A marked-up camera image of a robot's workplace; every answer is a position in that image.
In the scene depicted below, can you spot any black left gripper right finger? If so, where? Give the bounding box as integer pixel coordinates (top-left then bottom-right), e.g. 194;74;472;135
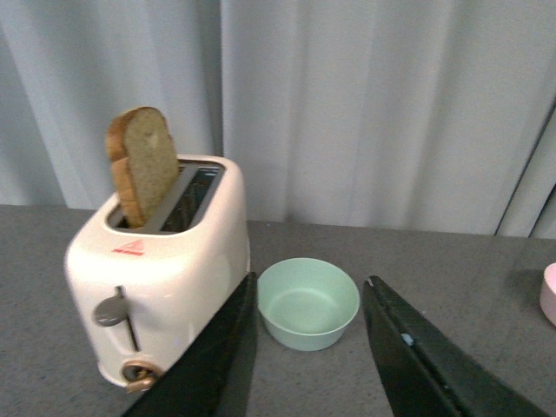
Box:
362;276;544;416

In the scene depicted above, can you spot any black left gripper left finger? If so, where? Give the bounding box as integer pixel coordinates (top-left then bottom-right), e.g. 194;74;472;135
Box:
124;273;257;416

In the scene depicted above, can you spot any cream white toaster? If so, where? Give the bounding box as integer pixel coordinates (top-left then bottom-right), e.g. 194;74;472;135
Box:
64;155;250;390

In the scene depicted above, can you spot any mint green bowl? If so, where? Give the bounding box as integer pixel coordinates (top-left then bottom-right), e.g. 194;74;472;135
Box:
257;258;361;352

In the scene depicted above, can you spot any pink bowl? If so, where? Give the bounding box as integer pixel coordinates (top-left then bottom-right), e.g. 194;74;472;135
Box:
539;262;556;326

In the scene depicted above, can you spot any brown bread slice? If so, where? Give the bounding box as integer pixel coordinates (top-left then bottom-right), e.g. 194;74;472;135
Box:
105;107;179;228

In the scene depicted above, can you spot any grey-white curtain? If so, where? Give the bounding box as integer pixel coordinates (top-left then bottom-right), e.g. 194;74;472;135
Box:
1;1;555;239

